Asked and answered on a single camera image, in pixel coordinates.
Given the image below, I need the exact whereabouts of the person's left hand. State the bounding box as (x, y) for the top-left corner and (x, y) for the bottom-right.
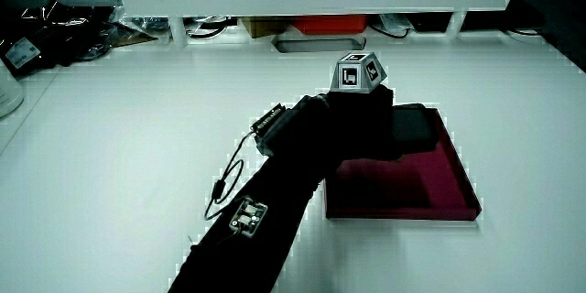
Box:
(250, 51), (404, 163)

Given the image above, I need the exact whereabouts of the black battery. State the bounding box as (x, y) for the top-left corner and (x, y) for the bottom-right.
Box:
(391, 103), (439, 155)

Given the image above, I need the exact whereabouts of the red square plate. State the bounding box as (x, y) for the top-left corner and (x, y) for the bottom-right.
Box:
(323, 106), (483, 222)

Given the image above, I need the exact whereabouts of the person's left forearm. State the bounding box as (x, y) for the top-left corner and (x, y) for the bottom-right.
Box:
(167, 153), (341, 293)

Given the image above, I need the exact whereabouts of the grey flat tray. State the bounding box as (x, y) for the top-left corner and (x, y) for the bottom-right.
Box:
(271, 35), (368, 54)

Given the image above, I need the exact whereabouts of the orange box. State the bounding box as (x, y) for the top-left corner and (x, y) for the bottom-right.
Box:
(289, 14), (370, 37)

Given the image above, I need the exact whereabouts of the brown cardboard box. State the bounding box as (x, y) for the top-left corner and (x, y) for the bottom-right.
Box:
(240, 16), (290, 39)

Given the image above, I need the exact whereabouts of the small grey sensor box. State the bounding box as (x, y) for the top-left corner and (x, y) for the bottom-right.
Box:
(228, 196), (269, 239)

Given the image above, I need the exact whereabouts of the pile of black plastic bags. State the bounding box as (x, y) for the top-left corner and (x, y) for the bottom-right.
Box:
(0, 3), (159, 78)

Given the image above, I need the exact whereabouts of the black cable with clear bag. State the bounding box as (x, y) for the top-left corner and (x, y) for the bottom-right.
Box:
(367, 12), (414, 40)

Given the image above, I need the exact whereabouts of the thin black sensor cable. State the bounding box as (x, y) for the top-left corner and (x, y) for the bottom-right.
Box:
(202, 131), (255, 222)

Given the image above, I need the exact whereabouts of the coiled black cable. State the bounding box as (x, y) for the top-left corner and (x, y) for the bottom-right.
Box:
(184, 16), (231, 40)

